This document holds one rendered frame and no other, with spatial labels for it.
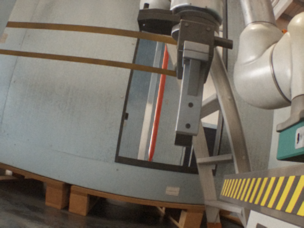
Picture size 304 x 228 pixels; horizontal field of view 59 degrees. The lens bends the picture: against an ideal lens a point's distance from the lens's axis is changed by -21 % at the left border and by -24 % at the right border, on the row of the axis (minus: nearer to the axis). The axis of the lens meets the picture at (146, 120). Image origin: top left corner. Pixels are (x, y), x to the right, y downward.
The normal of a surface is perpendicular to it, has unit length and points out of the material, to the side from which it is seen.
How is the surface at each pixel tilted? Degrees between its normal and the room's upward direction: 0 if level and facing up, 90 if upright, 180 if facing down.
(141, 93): 90
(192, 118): 90
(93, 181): 90
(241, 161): 88
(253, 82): 118
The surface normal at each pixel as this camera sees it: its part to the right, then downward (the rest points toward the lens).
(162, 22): -0.16, 0.97
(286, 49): -0.94, -0.24
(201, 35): -0.07, -0.18
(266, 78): -0.85, 0.26
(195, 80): -0.15, 0.33
